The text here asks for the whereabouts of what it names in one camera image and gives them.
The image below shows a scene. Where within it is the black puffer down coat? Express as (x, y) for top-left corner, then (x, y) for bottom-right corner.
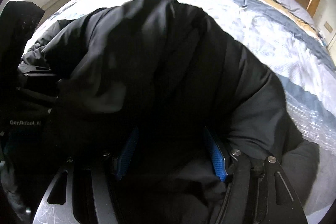
(0, 0), (321, 224)

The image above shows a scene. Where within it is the striped duvet cover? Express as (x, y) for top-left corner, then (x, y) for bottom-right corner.
(27, 0), (335, 223)

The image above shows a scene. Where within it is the wall switch plate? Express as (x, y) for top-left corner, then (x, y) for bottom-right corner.
(323, 22), (333, 33)

